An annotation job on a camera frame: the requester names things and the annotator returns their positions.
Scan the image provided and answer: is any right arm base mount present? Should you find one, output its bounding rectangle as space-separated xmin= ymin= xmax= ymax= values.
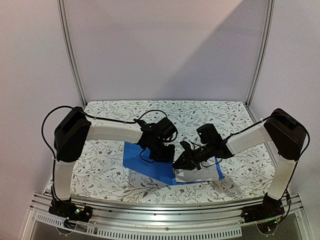
xmin=240 ymin=195 xmax=292 ymax=236

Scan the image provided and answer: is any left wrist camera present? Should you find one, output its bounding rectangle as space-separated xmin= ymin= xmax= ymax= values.
xmin=155 ymin=117 xmax=178 ymax=143

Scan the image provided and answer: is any aluminium front rail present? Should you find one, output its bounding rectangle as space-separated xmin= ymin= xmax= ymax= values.
xmin=25 ymin=192 xmax=308 ymax=232

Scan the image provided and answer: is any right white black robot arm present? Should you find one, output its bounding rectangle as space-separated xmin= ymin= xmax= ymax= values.
xmin=172 ymin=108 xmax=311 ymax=204

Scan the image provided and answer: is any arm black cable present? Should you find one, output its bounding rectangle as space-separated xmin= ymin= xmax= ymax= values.
xmin=41 ymin=105 xmax=178 ymax=201
xmin=189 ymin=113 xmax=311 ymax=201

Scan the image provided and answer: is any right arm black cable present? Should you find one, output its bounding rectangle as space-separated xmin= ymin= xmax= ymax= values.
xmin=189 ymin=113 xmax=311 ymax=201

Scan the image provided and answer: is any blue folder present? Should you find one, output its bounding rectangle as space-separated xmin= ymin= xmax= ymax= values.
xmin=123 ymin=142 xmax=222 ymax=186

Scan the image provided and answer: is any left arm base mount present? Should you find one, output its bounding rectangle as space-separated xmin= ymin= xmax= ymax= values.
xmin=48 ymin=199 xmax=93 ymax=230

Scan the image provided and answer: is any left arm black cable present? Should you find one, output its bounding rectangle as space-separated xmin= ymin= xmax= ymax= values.
xmin=41 ymin=105 xmax=178 ymax=201

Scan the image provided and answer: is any floral patterned table mat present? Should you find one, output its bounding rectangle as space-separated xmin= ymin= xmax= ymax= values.
xmin=70 ymin=100 xmax=275 ymax=204

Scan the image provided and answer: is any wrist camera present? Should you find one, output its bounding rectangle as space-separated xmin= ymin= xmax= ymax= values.
xmin=180 ymin=123 xmax=223 ymax=154
xmin=155 ymin=117 xmax=178 ymax=143

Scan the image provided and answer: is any hand drawn sketch paper sheet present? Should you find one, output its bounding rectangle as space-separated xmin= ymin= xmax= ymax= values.
xmin=175 ymin=165 xmax=224 ymax=184

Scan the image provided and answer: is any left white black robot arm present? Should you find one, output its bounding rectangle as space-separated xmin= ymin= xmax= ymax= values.
xmin=52 ymin=107 xmax=178 ymax=201

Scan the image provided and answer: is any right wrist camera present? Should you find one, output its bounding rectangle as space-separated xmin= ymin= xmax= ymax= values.
xmin=180 ymin=123 xmax=223 ymax=154

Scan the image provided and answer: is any perforated white cable tray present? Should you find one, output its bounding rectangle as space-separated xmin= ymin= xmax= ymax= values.
xmin=30 ymin=213 xmax=243 ymax=240

